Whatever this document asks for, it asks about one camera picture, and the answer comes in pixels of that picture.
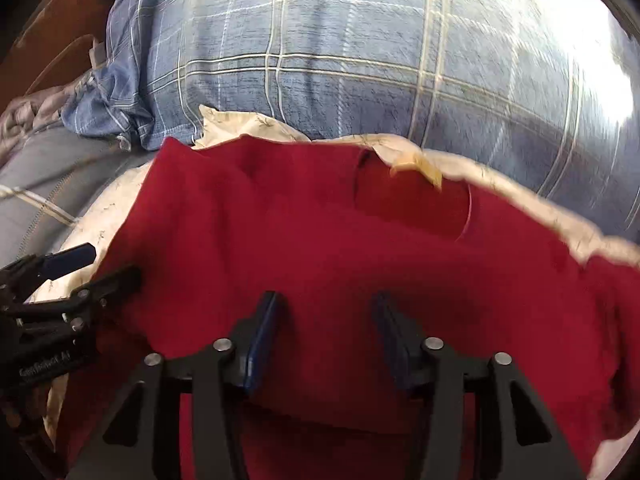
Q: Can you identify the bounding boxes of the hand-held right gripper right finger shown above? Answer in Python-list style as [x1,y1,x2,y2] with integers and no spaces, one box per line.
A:
[370,292,586,480]

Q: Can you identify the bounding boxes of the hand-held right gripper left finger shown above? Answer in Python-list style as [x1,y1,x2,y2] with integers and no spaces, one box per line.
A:
[65,290,288,480]

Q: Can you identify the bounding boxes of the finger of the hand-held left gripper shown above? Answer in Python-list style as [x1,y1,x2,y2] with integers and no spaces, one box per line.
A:
[10,265,142,332]
[0,242,97,294]

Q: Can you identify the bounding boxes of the dark red knit garment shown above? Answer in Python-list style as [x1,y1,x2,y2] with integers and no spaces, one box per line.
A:
[47,136,640,480]

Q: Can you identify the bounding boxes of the white leaf-print pillow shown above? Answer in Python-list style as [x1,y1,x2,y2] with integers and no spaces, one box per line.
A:
[25,105,640,480]

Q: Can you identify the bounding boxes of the grey bed sheet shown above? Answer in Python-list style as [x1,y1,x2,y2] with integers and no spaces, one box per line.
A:
[0,122,153,263]

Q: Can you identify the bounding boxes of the grey crumpled cloth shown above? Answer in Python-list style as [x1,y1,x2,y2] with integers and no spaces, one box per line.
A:
[0,82,98,138]

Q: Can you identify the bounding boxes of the brown wooden headboard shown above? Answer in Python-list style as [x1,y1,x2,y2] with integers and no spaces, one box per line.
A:
[0,0,123,108]

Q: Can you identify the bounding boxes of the blue plaid duvet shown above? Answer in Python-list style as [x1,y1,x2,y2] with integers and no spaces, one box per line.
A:
[62,0,640,241]

